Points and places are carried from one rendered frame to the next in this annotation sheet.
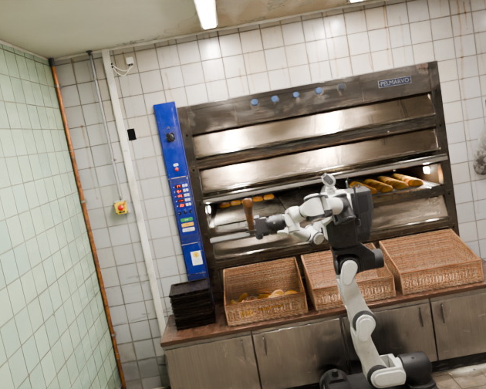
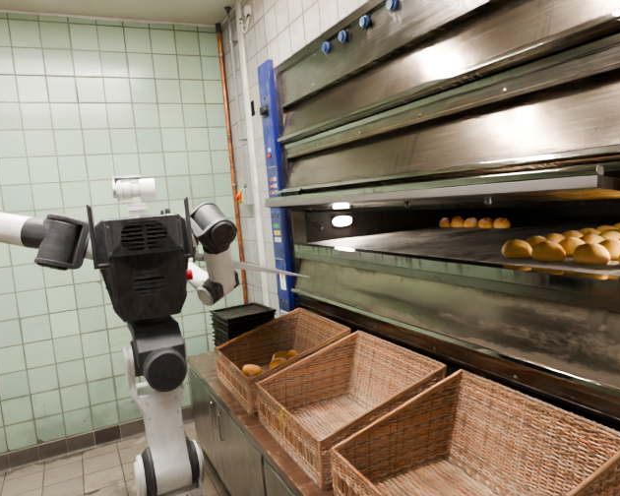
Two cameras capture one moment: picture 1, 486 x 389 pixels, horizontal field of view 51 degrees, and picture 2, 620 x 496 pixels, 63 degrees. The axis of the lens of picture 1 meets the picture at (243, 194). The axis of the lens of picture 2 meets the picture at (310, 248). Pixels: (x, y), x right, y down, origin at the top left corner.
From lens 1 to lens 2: 346 cm
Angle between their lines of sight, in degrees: 64
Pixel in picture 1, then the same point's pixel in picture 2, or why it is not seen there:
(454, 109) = not seen: outside the picture
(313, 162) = (380, 161)
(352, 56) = not seen: outside the picture
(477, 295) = not seen: outside the picture
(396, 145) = (520, 131)
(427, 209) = (588, 344)
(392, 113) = (515, 32)
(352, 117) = (438, 58)
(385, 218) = (482, 323)
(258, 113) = (331, 68)
